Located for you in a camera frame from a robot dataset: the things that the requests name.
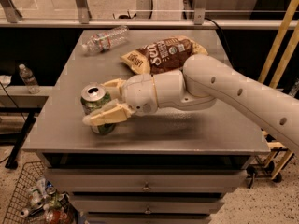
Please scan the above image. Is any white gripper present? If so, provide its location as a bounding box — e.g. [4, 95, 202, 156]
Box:
[82, 74, 158, 126]

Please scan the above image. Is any green soda can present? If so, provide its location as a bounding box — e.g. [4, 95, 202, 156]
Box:
[80, 83, 115, 135]

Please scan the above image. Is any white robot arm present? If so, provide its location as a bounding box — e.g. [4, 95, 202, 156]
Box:
[83, 54, 299, 155]

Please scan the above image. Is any clear plastic bottle lying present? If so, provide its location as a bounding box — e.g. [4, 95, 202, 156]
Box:
[82, 26, 129, 55]

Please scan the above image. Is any brown chip bag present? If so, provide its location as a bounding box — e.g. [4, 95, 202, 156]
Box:
[121, 35, 208, 75]

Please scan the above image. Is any grey drawer cabinet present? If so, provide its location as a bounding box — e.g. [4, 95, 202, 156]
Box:
[23, 30, 269, 224]

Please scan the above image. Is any clear water bottle standing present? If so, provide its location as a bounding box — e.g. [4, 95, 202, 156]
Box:
[19, 64, 40, 94]

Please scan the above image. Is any grey side bench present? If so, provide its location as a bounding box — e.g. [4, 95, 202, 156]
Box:
[0, 86, 53, 170]

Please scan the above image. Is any black cable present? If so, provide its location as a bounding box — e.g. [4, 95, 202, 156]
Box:
[204, 17, 235, 63]

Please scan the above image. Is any wire basket with trash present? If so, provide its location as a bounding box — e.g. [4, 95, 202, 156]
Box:
[2, 161, 76, 224]

